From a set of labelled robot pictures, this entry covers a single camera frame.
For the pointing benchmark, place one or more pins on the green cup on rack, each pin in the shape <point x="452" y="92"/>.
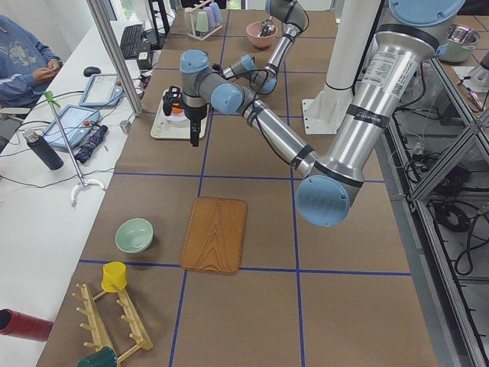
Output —
<point x="202" y="22"/>

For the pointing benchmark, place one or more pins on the black water bottle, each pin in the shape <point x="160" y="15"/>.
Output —
<point x="41" y="148"/>

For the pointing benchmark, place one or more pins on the light green bowl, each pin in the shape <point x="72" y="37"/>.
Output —
<point x="134" y="236"/>

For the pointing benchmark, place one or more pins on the teach pendant near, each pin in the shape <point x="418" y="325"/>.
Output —
<point x="77" y="123"/>

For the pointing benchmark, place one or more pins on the cream bear tray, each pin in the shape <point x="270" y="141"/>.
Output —
<point x="163" y="129"/>

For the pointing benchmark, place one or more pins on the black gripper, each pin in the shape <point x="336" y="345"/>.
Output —
<point x="195" y="113"/>

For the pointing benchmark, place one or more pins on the red bottle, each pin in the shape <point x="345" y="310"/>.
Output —
<point x="21" y="325"/>

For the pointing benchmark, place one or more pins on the purple cup on rack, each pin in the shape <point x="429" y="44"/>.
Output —
<point x="216" y="10"/>

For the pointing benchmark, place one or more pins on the dark green cup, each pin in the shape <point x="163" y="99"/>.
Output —
<point x="105" y="357"/>

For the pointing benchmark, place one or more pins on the black keyboard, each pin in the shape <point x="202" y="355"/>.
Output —
<point x="130" y="40"/>

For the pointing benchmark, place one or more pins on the teach pendant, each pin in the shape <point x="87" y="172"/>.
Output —
<point x="77" y="123"/>
<point x="102" y="91"/>

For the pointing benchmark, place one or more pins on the white stand with pole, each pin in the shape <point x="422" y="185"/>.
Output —
<point x="83" y="182"/>

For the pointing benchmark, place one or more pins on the wooden cup rack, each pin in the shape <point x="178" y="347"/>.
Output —
<point x="112" y="322"/>

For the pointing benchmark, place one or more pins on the pink bowl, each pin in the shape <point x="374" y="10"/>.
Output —
<point x="252" y="31"/>

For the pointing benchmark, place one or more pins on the brown wooden tray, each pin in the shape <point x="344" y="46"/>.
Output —
<point x="215" y="236"/>

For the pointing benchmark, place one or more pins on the seated person blue hoodie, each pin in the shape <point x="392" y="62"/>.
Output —
<point x="27" y="66"/>

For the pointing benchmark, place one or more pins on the white round plate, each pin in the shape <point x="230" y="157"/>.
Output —
<point x="178" y="118"/>

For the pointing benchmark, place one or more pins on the steel pot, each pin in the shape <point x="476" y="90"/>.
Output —
<point x="462" y="41"/>

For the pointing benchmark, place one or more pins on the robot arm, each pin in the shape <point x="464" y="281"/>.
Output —
<point x="413" y="32"/>
<point x="264" y="81"/>

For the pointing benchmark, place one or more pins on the teach pendant far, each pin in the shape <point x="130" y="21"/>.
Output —
<point x="102" y="91"/>

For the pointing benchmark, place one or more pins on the metal scoop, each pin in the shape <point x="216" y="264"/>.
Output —
<point x="267" y="27"/>

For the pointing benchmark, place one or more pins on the white wire cup rack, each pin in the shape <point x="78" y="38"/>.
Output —
<point x="190" y="18"/>

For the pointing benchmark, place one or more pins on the black computer mouse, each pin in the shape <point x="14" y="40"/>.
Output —
<point x="89" y="71"/>

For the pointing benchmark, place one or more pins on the aluminium frame post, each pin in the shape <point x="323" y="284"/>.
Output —
<point x="103" y="24"/>

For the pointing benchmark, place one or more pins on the yellow cup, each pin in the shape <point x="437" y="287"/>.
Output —
<point x="114" y="276"/>

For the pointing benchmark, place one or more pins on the folded dark umbrella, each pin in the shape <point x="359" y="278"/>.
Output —
<point x="87" y="150"/>

